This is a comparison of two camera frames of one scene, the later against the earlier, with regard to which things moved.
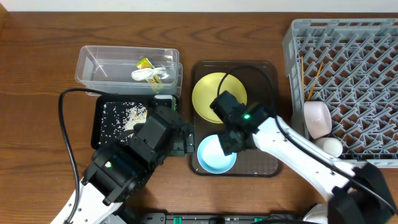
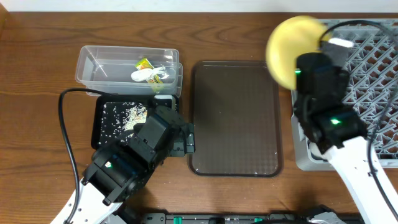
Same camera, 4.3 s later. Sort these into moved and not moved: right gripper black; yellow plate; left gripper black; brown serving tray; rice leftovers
Moved: right gripper black; yellow plate
Not moved: rice leftovers; brown serving tray; left gripper black
